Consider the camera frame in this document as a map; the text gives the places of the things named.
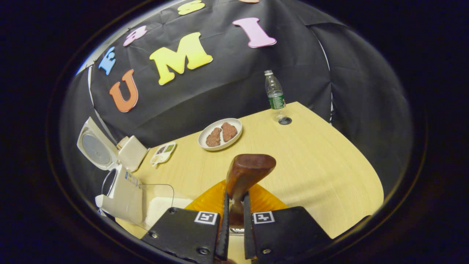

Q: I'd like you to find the white rice cooker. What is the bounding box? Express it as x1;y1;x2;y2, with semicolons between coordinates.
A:
76;117;144;225

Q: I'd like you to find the brown wooden spoon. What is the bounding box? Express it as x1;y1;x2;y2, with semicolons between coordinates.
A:
225;154;277;226

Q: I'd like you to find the clear green-label water bottle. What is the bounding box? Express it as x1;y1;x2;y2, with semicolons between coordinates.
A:
265;70;287;117

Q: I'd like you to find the white round plate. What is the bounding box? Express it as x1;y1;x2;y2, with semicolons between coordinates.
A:
198;118;243;151

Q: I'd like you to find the black backdrop cloth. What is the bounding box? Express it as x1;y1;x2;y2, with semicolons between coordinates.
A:
60;0;413;206

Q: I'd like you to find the white toaster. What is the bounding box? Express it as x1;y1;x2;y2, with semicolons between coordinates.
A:
117;135;149;173

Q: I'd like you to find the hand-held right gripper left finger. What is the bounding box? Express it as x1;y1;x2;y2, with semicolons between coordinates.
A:
140;180;230;264

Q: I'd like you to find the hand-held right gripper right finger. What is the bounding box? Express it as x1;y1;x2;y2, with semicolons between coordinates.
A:
243;183;333;264

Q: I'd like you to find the white divided dish of beans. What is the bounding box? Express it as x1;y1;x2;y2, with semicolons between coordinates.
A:
149;142;177;168

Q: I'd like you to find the brown meat piece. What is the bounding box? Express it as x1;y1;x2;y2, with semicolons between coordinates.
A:
206;127;222;147
221;122;238;143

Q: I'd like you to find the clear plastic box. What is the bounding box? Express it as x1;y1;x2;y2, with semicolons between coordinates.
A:
137;183;195;231

